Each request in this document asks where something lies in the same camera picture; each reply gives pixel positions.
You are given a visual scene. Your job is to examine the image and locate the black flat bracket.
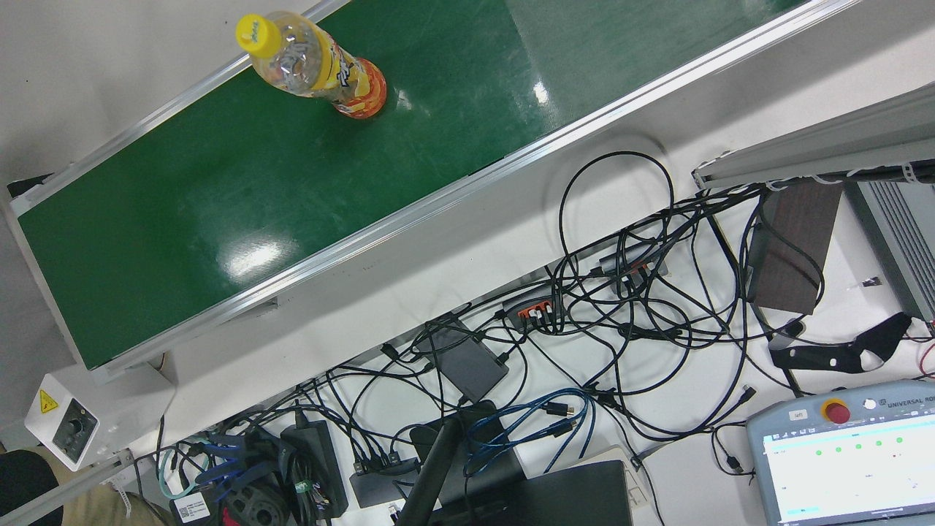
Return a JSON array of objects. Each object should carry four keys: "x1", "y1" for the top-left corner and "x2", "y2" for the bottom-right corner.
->
[{"x1": 769, "y1": 313, "x2": 914, "y2": 376}]

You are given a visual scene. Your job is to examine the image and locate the black monitor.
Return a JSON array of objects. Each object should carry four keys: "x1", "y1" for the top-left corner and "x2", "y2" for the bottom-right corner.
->
[{"x1": 431, "y1": 460, "x2": 635, "y2": 526}]

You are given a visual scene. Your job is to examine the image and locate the blue cable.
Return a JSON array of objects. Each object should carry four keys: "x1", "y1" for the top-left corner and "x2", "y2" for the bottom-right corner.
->
[{"x1": 464, "y1": 387, "x2": 598, "y2": 470}]

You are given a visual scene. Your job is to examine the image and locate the grey teach pendant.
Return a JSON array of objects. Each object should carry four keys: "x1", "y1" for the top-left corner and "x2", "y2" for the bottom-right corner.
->
[{"x1": 745, "y1": 378, "x2": 935, "y2": 526}]

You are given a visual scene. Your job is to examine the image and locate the black monitor stand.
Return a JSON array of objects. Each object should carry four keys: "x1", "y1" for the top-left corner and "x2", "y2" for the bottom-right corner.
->
[{"x1": 394, "y1": 400, "x2": 528, "y2": 526}]

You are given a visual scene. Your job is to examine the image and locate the white conveyor control box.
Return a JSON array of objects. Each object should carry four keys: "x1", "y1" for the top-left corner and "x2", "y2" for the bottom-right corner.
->
[{"x1": 24, "y1": 373, "x2": 100, "y2": 472}]

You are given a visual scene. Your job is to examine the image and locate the black hub orange ports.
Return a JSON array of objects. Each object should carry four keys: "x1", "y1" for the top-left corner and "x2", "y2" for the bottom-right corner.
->
[{"x1": 502, "y1": 285, "x2": 565, "y2": 332}]

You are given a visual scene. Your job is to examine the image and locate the orange juice bottle yellow cap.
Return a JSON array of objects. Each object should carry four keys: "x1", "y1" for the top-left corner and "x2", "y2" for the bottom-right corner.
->
[{"x1": 235, "y1": 11, "x2": 388, "y2": 120}]

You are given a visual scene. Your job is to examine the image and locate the black docking hub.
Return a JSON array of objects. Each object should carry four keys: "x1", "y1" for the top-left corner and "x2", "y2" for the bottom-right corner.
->
[{"x1": 348, "y1": 453, "x2": 422, "y2": 509}]

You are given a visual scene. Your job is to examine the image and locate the black cable tangle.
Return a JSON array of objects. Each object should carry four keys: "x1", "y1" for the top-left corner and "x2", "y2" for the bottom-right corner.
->
[{"x1": 292, "y1": 186, "x2": 833, "y2": 483}]

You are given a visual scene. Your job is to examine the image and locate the black round robot flange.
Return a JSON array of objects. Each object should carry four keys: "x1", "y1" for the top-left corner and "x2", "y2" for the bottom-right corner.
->
[{"x1": 218, "y1": 481, "x2": 294, "y2": 526}]

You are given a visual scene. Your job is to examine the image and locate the brown wood block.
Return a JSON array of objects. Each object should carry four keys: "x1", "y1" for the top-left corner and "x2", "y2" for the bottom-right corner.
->
[{"x1": 747, "y1": 179, "x2": 844, "y2": 316}]

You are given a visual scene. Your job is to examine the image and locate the green conveyor belt aluminium frame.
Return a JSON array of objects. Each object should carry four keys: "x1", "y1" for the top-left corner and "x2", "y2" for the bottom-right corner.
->
[{"x1": 6, "y1": 0, "x2": 864, "y2": 375}]

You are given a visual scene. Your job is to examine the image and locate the black power adapter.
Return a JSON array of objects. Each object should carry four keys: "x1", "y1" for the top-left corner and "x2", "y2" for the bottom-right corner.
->
[{"x1": 280, "y1": 419, "x2": 350, "y2": 521}]

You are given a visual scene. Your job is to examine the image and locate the aluminium frame post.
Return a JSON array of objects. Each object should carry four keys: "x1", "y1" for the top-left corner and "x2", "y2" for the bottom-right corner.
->
[{"x1": 692, "y1": 83, "x2": 935, "y2": 192}]

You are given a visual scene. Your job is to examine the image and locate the teal cable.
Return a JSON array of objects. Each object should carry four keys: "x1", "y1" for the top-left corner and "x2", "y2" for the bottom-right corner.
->
[{"x1": 156, "y1": 446, "x2": 199, "y2": 500}]

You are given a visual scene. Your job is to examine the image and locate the black flat box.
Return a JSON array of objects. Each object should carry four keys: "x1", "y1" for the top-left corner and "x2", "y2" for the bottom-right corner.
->
[{"x1": 424, "y1": 316, "x2": 511, "y2": 405}]

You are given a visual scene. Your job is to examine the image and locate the grey usb hub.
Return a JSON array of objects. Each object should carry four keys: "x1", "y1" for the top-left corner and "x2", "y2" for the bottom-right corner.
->
[{"x1": 599, "y1": 245, "x2": 670, "y2": 290}]

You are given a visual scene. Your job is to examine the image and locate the white label tag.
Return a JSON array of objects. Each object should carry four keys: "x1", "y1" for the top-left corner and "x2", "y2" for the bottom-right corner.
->
[{"x1": 172, "y1": 491, "x2": 213, "y2": 524}]

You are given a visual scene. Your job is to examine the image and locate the long black looped cable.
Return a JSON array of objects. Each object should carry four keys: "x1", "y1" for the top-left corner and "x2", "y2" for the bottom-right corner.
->
[{"x1": 558, "y1": 150, "x2": 676, "y2": 294}]

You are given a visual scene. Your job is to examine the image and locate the khaki trouser leg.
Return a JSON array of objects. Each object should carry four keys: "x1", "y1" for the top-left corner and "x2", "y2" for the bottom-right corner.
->
[{"x1": 0, "y1": 446, "x2": 178, "y2": 526}]

